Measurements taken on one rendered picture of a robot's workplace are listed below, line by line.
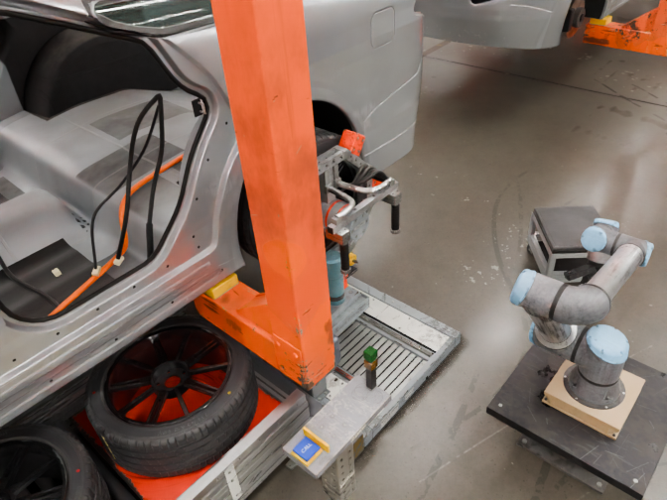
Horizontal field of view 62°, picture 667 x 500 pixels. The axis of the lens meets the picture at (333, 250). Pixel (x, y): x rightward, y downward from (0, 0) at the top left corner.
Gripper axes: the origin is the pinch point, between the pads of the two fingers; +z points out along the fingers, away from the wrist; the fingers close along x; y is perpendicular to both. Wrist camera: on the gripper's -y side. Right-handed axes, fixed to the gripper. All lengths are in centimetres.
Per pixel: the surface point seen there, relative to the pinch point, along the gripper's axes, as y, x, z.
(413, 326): -57, 57, 39
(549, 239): 14, 80, -9
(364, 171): -93, 20, -45
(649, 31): 137, 269, -143
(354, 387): -90, -18, 35
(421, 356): -54, 40, 48
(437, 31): -36, 247, -126
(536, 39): 33, 222, -124
